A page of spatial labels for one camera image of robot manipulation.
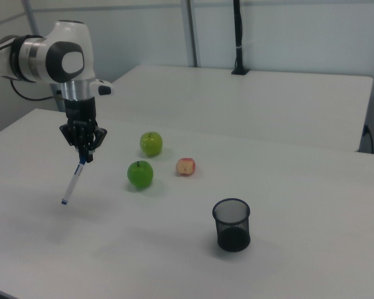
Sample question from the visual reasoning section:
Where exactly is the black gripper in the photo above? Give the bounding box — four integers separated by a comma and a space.
59, 97, 108, 164

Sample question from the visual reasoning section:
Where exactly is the white marker pen blue cap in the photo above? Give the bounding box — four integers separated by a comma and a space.
60, 155, 88, 206

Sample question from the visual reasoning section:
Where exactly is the black mesh pen cup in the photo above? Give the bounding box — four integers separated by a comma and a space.
211, 197, 252, 253

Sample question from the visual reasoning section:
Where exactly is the bright green apple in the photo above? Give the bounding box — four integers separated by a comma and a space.
127, 160, 155, 189

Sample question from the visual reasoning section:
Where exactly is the yellowish green apple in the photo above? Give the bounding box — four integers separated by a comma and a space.
139, 131, 163, 158

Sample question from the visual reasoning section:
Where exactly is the bitten red apple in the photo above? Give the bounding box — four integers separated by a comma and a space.
175, 157, 196, 177

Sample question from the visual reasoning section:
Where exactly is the black pole with base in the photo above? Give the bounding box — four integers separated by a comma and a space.
231, 0, 250, 76

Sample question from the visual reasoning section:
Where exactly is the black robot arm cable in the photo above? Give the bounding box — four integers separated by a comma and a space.
11, 79, 65, 102

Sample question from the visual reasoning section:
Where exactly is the grey metal wall post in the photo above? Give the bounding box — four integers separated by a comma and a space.
182, 0, 202, 68

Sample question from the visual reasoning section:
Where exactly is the black cable with plug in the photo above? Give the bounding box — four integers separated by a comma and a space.
363, 123, 374, 154

